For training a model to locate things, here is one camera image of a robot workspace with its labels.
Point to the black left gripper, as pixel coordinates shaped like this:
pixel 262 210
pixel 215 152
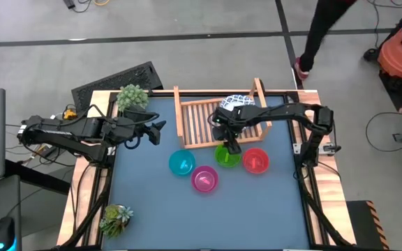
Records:
pixel 120 129

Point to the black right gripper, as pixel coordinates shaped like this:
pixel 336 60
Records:
pixel 226 123

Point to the green plastic bowl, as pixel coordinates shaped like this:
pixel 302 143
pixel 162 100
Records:
pixel 222 159

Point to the red plastic bowl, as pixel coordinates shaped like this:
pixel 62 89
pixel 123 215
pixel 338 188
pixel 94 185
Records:
pixel 255 160

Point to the teal plastic bowl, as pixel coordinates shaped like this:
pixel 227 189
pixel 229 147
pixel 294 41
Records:
pixel 182 162

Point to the pink plastic bowl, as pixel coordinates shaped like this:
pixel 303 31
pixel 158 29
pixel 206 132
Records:
pixel 204 179

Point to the blue patterned white bowl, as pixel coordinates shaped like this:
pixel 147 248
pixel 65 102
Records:
pixel 237 101

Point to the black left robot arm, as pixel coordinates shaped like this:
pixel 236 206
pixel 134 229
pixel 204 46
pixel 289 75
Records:
pixel 65 134

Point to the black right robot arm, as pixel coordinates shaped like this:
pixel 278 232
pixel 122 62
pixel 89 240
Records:
pixel 291 111

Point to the slatted wooden shelf rack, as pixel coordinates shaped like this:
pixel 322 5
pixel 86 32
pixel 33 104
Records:
pixel 195 125

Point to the bushy green potted succulent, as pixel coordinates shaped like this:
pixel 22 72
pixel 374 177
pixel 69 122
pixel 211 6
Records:
pixel 132 97

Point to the black perforated floor panel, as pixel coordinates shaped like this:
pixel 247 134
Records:
pixel 117 82

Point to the blue grey table mat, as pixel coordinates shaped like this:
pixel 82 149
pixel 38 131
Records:
pixel 194 216

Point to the small yellow device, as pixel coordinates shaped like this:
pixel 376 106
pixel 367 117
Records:
pixel 70 113

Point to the small rosette succulent in pot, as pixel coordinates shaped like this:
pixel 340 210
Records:
pixel 115 219

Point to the black metal beam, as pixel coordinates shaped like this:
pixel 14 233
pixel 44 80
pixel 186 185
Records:
pixel 37 176

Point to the person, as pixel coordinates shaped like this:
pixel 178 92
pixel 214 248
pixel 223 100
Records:
pixel 323 31

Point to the black power adapter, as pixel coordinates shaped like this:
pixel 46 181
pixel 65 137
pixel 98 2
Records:
pixel 69 3

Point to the black computer mouse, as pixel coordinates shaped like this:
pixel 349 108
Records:
pixel 3 231

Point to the orange shop vacuum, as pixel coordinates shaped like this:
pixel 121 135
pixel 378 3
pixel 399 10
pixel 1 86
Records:
pixel 401 55

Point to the black aluminium table frame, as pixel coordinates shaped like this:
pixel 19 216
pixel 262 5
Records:
pixel 291 134

